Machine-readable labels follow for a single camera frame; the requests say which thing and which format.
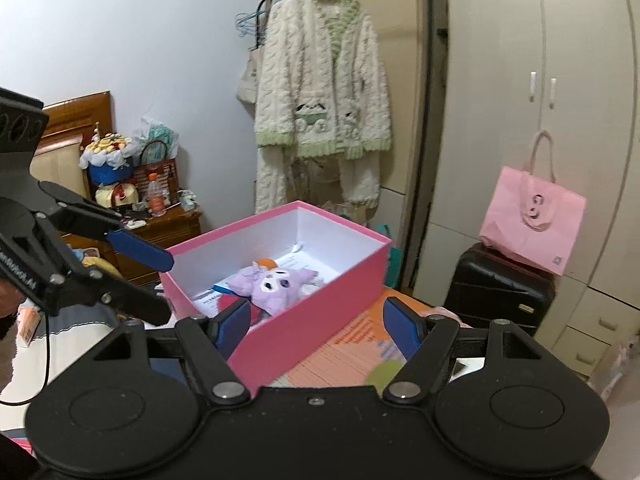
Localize beige wardrobe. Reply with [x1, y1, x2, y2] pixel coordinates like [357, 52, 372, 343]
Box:
[307, 0, 640, 401]

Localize flower bouquet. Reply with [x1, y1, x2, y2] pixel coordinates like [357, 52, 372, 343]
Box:
[79, 122, 143, 206]

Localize pink cardboard box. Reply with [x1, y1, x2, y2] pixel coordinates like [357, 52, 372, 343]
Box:
[159, 201, 392, 386]

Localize black cable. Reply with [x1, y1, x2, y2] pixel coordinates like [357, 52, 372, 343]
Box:
[0, 310, 51, 407]

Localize small pink carton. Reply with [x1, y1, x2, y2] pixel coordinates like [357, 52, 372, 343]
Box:
[16, 306, 42, 347]

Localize woven basket bag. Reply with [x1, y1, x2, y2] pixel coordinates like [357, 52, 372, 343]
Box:
[132, 140, 179, 206]

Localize wooden bed headboard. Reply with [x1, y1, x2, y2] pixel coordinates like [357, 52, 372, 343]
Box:
[30, 91, 117, 201]

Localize blue clothes hangers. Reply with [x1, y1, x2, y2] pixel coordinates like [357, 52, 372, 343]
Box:
[235, 10, 263, 41]

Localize clear bottle orange label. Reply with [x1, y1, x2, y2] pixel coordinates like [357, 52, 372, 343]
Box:
[146, 172, 167, 218]

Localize black clothes rack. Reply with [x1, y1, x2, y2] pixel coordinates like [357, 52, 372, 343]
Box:
[255, 0, 436, 291]

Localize teal bag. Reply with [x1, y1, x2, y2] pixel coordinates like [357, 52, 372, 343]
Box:
[375, 224, 405, 288]

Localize wooden nightstand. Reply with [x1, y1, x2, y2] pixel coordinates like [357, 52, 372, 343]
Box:
[115, 205, 203, 286]

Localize black suitcase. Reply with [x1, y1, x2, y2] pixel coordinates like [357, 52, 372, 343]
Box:
[444, 242, 557, 338]

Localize pink paper bag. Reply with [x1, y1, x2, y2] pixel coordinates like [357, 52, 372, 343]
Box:
[479, 130, 587, 276]

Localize beige tote bag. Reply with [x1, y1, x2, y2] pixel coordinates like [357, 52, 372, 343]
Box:
[236, 45, 266, 106]

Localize white green plastic bag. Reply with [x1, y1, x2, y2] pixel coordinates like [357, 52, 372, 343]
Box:
[131, 115, 180, 161]

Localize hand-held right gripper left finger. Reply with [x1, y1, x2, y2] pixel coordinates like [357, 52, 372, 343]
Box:
[92, 300, 252, 405]

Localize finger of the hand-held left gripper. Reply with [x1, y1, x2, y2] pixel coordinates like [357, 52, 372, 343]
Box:
[37, 182, 174, 272]
[47, 269, 173, 326]

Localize purple plush toy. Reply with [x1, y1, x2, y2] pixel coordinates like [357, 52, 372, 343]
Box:
[227, 260, 321, 316]

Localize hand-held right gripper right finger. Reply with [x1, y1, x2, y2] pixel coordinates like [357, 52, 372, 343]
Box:
[382, 297, 543, 403]

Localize cream fluffy bathrobe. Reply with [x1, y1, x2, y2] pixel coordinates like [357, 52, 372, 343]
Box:
[254, 0, 392, 213]

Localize yellow blue plush toy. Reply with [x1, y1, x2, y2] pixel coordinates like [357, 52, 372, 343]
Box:
[70, 247, 123, 281]

